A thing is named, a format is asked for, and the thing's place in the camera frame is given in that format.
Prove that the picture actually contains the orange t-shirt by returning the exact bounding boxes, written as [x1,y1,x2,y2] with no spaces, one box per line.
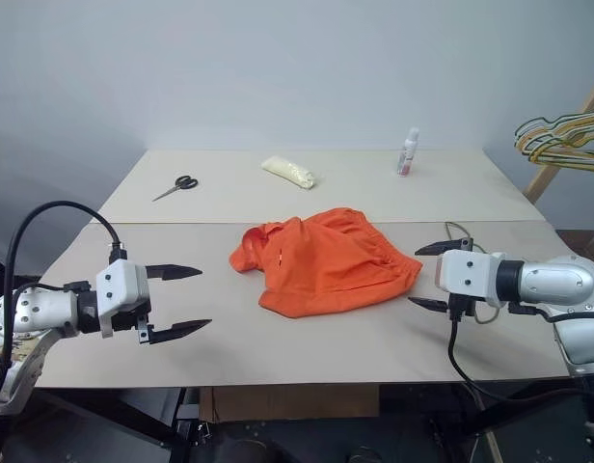
[228,206,424,320]

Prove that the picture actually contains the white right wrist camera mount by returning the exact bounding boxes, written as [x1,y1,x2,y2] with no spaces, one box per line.
[435,249,506,309]

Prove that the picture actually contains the white spray bottle pink label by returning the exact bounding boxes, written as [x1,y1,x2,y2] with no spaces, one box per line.
[396,127,420,178]

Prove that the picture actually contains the dark rounded shape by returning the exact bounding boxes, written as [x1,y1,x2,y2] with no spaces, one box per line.
[219,428,303,463]

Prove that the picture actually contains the yellow wire hanger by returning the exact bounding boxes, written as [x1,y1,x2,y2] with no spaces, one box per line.
[516,123,594,159]
[527,139,594,171]

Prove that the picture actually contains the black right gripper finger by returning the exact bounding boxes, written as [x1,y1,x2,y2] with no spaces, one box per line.
[408,296,451,317]
[414,237,473,257]

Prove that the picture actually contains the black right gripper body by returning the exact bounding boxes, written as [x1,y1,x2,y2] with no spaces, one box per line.
[446,292,477,322]

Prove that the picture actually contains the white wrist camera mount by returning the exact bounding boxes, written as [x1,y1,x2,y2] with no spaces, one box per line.
[435,249,506,309]
[94,259,153,340]

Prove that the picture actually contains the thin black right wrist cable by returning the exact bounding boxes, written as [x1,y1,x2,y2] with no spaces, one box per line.
[507,301,568,325]

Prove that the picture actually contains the black handled scissors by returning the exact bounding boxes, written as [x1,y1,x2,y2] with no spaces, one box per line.
[150,175,200,203]

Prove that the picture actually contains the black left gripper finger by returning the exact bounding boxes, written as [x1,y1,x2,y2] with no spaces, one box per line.
[143,263,203,283]
[149,318,213,346]

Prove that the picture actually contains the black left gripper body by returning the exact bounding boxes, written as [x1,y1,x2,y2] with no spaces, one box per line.
[111,302,156,346]

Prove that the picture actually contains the clear bag of white grains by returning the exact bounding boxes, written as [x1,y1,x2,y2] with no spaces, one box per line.
[260,154,317,191]

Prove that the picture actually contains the brown cardboard box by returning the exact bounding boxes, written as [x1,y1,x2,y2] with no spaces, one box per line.
[199,385,381,422]

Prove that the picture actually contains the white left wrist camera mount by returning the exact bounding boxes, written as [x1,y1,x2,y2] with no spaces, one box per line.
[94,259,153,340]

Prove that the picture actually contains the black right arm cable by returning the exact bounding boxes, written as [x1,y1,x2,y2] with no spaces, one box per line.
[447,315,590,401]

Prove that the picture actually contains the black table frame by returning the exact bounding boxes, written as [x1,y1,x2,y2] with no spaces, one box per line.
[31,385,590,463]

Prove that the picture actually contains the wooden clothes rack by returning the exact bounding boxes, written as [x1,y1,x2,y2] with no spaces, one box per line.
[522,71,594,209]

